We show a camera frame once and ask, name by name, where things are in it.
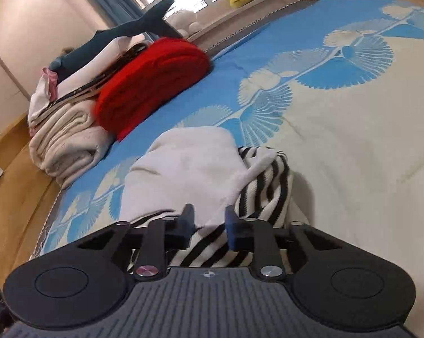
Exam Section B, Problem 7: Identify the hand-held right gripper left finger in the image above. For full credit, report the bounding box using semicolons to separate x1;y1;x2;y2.
76;203;196;282

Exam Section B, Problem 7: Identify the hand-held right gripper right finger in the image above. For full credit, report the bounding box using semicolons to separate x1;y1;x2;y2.
225;205;342;282

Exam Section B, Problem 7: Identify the white black striped sweater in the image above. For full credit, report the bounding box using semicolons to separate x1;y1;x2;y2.
118;126;306;272

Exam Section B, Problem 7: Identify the beige folded blanket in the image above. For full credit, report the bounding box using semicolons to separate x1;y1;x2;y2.
28;100;114;188

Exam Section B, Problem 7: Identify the red folded blanket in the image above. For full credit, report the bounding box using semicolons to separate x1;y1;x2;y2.
94;38;212;141

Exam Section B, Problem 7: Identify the blue cream patterned bedspread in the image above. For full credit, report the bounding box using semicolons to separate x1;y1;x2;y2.
32;0;424;328

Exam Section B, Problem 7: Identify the white folded bedding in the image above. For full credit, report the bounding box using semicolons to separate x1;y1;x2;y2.
29;37;152;127

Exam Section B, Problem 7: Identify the pink cloth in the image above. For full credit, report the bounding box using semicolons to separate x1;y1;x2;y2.
39;70;58;99

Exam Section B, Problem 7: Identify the dark teal shark plush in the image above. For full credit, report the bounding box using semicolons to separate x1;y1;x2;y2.
49;0;182;83

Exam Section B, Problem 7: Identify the white plush toy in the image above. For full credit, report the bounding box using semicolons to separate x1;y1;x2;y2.
166;10;202;37

